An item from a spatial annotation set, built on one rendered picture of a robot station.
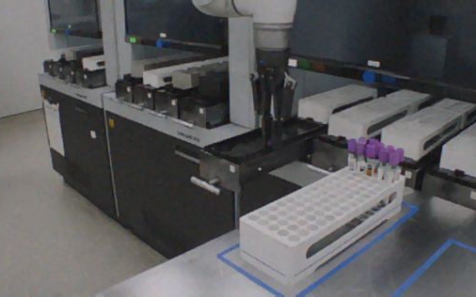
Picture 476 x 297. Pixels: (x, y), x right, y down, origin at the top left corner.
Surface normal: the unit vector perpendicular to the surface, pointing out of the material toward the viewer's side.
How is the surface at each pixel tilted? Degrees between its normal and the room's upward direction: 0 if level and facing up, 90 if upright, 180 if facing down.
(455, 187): 90
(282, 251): 90
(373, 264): 0
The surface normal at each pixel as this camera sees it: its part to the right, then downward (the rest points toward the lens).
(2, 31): 0.71, 0.26
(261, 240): -0.73, 0.25
